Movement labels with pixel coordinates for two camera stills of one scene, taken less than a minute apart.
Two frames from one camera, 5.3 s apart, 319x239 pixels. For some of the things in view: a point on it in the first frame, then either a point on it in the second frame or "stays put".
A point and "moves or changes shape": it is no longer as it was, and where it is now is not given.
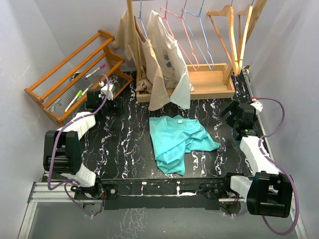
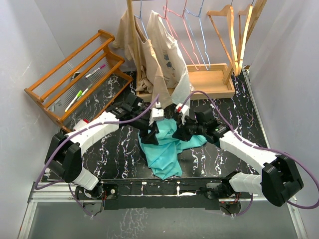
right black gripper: [234, 105] to [181, 133]
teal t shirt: [173, 136] moves or changes shape
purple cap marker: [101, 66] stays put
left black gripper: [115, 111] to [150, 137]
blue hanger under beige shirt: [139, 18] stays put
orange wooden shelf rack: [61, 92] stays put
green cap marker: [79, 93] stays put
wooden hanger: [228, 11] stays put
